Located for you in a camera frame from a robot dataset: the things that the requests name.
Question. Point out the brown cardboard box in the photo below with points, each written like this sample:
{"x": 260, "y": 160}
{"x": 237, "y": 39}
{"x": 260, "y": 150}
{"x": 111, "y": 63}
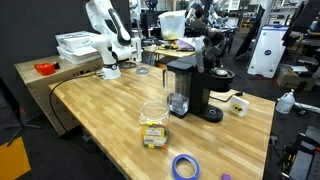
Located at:
{"x": 288, "y": 78}

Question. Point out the purple foam cube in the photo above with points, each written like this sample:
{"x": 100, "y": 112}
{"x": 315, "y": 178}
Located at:
{"x": 226, "y": 177}

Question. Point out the blue masking tape roll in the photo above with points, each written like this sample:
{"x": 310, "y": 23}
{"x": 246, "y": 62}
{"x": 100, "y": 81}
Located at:
{"x": 175, "y": 168}

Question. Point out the small white cardboard box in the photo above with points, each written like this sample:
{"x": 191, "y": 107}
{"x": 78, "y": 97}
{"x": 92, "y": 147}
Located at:
{"x": 75, "y": 40}

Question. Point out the large white cardboard box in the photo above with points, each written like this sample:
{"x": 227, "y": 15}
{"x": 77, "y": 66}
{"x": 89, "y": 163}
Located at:
{"x": 78, "y": 56}

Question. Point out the white box with yellow print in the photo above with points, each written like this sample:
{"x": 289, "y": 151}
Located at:
{"x": 238, "y": 106}

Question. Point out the clear pump bottle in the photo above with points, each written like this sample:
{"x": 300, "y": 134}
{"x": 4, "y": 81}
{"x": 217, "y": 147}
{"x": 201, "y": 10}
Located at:
{"x": 285, "y": 104}

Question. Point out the beige cabinet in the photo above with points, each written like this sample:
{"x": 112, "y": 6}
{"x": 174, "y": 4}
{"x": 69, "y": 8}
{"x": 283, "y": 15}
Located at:
{"x": 36, "y": 83}

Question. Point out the black coffee maker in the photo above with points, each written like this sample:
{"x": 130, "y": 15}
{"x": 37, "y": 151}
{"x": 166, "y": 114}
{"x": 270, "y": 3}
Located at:
{"x": 200, "y": 86}

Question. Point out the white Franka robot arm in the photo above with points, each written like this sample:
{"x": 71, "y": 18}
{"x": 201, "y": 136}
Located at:
{"x": 106, "y": 43}

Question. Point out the white pink plastic bag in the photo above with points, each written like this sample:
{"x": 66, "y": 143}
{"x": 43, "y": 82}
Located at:
{"x": 186, "y": 42}

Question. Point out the orange floor mat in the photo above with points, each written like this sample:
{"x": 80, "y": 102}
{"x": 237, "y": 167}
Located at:
{"x": 11, "y": 160}

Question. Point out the black tripod stand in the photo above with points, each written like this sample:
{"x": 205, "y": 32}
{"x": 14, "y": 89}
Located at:
{"x": 23, "y": 126}

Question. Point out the clear jar with colourful blocks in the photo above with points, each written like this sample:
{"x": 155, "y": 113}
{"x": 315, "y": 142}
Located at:
{"x": 154, "y": 133}

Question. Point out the black metal rack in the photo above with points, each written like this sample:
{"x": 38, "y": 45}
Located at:
{"x": 300, "y": 160}

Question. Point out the red bowl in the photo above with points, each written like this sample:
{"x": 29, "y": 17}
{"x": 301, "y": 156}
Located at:
{"x": 45, "y": 68}

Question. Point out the wooden background table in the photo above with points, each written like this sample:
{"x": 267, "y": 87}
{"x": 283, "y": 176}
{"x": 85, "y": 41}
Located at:
{"x": 173, "y": 52}

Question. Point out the translucent plastic bin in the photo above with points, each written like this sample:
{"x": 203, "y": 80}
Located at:
{"x": 172, "y": 23}

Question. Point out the person in dark clothes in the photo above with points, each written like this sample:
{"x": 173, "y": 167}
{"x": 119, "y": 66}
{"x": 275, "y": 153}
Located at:
{"x": 199, "y": 23}

